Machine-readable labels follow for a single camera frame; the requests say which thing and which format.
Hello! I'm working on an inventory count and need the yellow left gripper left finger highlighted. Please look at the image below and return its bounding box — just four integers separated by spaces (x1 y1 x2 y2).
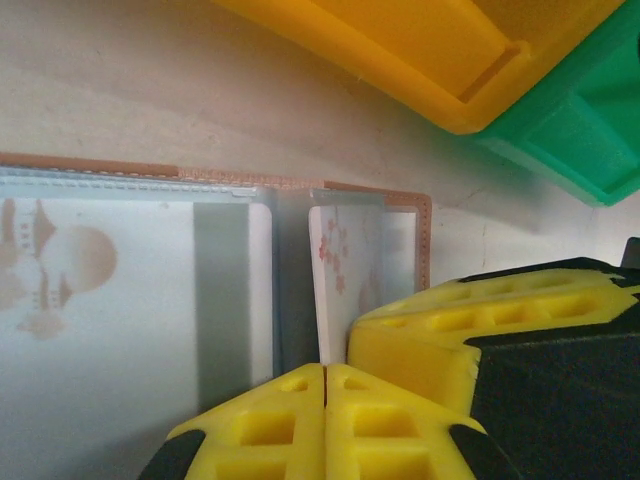
135 362 327 480

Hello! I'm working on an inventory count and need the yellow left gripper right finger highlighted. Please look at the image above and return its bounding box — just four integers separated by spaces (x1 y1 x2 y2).
324 362 514 480

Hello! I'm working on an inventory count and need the tan leather card holder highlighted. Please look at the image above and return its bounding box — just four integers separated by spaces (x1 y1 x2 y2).
0 151 434 480

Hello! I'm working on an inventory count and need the green plastic bin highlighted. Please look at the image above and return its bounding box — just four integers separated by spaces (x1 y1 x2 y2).
472 0 640 209

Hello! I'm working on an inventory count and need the yellow plastic bin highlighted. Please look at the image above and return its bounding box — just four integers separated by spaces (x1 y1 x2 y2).
209 0 631 136

